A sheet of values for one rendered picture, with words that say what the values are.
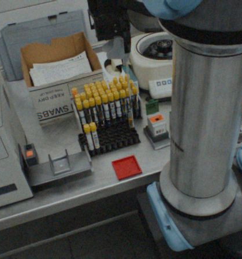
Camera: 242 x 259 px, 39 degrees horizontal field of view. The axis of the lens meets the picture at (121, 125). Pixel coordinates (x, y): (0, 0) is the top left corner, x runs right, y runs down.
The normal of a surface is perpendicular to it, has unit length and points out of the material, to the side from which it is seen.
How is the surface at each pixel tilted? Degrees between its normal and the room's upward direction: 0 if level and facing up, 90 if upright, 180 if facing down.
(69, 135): 0
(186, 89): 92
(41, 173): 0
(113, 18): 90
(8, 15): 90
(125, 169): 0
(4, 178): 90
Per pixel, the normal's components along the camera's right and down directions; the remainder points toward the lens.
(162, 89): -0.04, -0.40
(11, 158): 0.30, 0.61
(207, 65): -0.36, 0.69
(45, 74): -0.09, -0.75
